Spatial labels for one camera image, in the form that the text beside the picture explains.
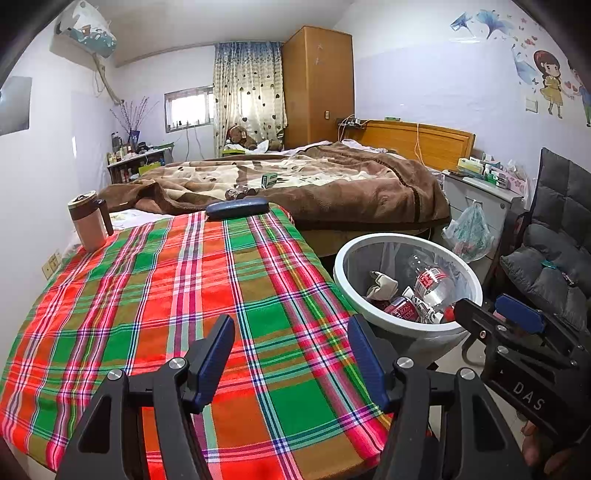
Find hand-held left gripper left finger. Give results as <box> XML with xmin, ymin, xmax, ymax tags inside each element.
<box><xmin>55</xmin><ymin>315</ymin><xmax>236</xmax><ymax>480</ymax></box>

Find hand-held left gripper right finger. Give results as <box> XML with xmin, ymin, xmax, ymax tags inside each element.
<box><xmin>347</xmin><ymin>315</ymin><xmax>532</xmax><ymax>480</ymax></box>

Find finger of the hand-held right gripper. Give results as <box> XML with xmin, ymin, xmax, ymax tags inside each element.
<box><xmin>494</xmin><ymin>294</ymin><xmax>580</xmax><ymax>355</ymax></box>
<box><xmin>455</xmin><ymin>298</ymin><xmax>509</xmax><ymax>344</ymax></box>

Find white round bin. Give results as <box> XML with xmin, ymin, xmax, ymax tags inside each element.
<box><xmin>332</xmin><ymin>233</ymin><xmax>484</xmax><ymax>372</ymax></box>

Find clear plastic bottle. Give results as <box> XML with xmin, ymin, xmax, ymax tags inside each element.
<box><xmin>406</xmin><ymin>251</ymin><xmax>462</xmax><ymax>319</ymax></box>

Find red drink can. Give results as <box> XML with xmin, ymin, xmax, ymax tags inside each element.
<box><xmin>383</xmin><ymin>298</ymin><xmax>421</xmax><ymax>323</ymax></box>

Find beige paper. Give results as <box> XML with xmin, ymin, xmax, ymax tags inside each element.
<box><xmin>367</xmin><ymin>271</ymin><xmax>400</xmax><ymax>301</ymax></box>

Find person's right hand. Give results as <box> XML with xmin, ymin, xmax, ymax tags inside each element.
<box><xmin>521</xmin><ymin>418</ymin><xmax>591</xmax><ymax>480</ymax></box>

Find grey cushioned chair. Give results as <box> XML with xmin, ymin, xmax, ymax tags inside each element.
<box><xmin>500</xmin><ymin>147</ymin><xmax>591</xmax><ymax>333</ymax></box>

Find red green plaid tablecloth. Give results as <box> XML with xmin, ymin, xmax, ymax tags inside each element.
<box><xmin>0</xmin><ymin>203</ymin><xmax>439</xmax><ymax>480</ymax></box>

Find hanging plastic bag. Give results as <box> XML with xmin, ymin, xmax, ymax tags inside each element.
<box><xmin>442</xmin><ymin>202</ymin><xmax>495</xmax><ymax>263</ymax></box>

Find white nightstand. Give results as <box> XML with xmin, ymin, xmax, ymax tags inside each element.
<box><xmin>441</xmin><ymin>171</ymin><xmax>525</xmax><ymax>259</ymax></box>

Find stack of medicine boxes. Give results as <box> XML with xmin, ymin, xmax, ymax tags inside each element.
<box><xmin>457</xmin><ymin>156</ymin><xmax>529</xmax><ymax>192</ymax></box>

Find dark blue glasses case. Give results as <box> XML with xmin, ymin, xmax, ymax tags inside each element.
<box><xmin>205</xmin><ymin>197</ymin><xmax>269</xmax><ymax>220</ymax></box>

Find brown patterned blanket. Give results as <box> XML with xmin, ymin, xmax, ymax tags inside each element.
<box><xmin>104</xmin><ymin>141</ymin><xmax>451</xmax><ymax>232</ymax></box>

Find wooden bed headboard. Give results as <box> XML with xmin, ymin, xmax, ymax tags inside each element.
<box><xmin>358</xmin><ymin>120</ymin><xmax>476</xmax><ymax>172</ymax></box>

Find beige mug with brown lid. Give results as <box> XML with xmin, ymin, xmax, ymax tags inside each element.
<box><xmin>68</xmin><ymin>191</ymin><xmax>115</xmax><ymax>252</ymax></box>

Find small wooden desk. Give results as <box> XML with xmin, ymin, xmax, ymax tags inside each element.
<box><xmin>106</xmin><ymin>147</ymin><xmax>175</xmax><ymax>185</ymax></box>

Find brown teddy bear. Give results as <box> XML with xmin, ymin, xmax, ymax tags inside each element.
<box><xmin>225</xmin><ymin>124</ymin><xmax>258</xmax><ymax>151</ymax></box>

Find row of cosmetic bottles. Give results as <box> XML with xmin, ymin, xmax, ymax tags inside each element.
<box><xmin>107</xmin><ymin>131</ymin><xmax>148</xmax><ymax>164</ymax></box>

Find blue vase with branches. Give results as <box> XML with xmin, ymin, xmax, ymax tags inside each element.
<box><xmin>110</xmin><ymin>96</ymin><xmax>151</xmax><ymax>145</ymax></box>

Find small window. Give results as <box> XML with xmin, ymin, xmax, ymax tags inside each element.
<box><xmin>164</xmin><ymin>84</ymin><xmax>215</xmax><ymax>134</ymax></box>

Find heart patterned curtain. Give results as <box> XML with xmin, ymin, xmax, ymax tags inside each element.
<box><xmin>212</xmin><ymin>41</ymin><xmax>288</xmax><ymax>151</ymax></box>

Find wooden wardrobe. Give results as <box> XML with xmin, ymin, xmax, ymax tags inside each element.
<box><xmin>281</xmin><ymin>26</ymin><xmax>356</xmax><ymax>151</ymax></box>

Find air conditioner pipe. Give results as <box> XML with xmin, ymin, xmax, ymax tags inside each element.
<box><xmin>95</xmin><ymin>53</ymin><xmax>125</xmax><ymax>104</ymax></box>

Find covered air conditioner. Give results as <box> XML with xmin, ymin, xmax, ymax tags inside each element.
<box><xmin>51</xmin><ymin>0</ymin><xmax>117</xmax><ymax>58</ymax></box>

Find wall socket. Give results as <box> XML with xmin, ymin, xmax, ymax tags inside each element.
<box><xmin>41</xmin><ymin>249</ymin><xmax>63</xmax><ymax>280</ymax></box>

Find cartoon wall stickers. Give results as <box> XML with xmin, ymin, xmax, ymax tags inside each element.
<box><xmin>450</xmin><ymin>9</ymin><xmax>591</xmax><ymax>127</ymax></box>

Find grey wall mirror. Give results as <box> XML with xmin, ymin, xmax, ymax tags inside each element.
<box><xmin>0</xmin><ymin>76</ymin><xmax>33</xmax><ymax>136</ymax></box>

